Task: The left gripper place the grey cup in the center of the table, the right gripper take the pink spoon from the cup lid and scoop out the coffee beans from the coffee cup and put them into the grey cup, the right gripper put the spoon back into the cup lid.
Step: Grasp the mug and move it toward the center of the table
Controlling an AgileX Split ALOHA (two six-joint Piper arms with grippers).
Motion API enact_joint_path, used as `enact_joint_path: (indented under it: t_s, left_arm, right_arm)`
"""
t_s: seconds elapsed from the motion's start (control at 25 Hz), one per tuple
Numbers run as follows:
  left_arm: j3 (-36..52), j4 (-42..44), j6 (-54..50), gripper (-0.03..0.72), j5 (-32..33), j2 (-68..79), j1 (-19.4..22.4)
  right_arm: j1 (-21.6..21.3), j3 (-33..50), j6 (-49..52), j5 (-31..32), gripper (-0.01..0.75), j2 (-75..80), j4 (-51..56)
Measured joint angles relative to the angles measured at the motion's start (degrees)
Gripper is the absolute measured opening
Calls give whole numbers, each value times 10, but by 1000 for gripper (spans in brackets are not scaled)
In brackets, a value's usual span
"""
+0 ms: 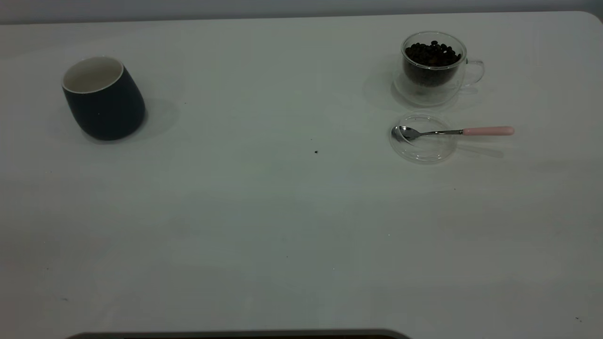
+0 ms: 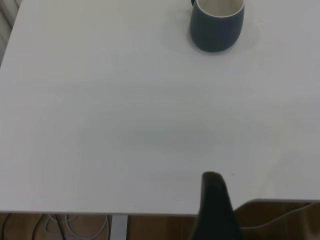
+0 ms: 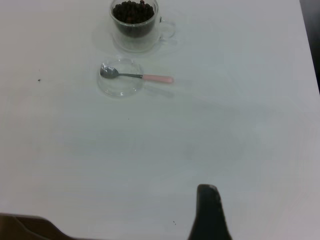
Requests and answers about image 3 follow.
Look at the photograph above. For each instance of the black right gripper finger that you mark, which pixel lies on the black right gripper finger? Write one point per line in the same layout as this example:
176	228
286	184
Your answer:
208	215

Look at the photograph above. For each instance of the dark coffee beans pile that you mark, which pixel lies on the dark coffee beans pile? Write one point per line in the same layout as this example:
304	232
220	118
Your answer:
132	12

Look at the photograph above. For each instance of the clear glass saucer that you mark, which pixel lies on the clear glass saucer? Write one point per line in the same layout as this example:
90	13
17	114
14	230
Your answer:
120	87

